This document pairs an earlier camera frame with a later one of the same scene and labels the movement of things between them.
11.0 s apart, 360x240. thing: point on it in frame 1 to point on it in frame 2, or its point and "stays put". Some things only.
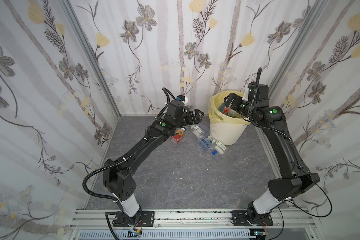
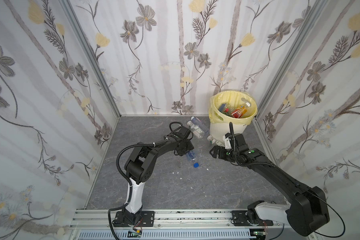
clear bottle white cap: [197, 131] stays put
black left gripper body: [187, 117] to [183, 147]
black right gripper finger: [237, 103] to [218, 151]
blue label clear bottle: [206, 144] to [191, 155]
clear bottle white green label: [218, 146] stays put
